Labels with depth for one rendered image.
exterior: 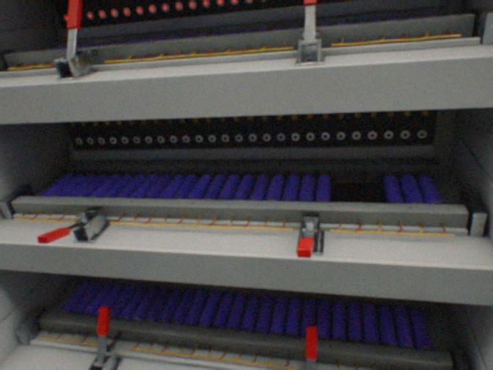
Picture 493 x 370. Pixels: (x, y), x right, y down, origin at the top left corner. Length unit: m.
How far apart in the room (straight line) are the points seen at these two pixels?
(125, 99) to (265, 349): 0.35
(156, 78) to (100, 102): 0.08
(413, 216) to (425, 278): 0.07
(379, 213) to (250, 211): 0.14
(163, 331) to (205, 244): 0.18
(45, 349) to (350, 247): 0.45
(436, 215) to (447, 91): 0.13
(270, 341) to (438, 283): 0.22
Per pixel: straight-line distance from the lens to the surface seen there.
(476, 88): 0.40
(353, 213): 0.43
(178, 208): 0.47
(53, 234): 0.45
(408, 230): 0.44
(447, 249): 0.43
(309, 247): 0.34
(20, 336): 0.67
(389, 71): 0.38
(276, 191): 0.48
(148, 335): 0.58
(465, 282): 0.43
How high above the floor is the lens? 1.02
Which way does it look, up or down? 9 degrees down
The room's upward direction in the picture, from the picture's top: 2 degrees counter-clockwise
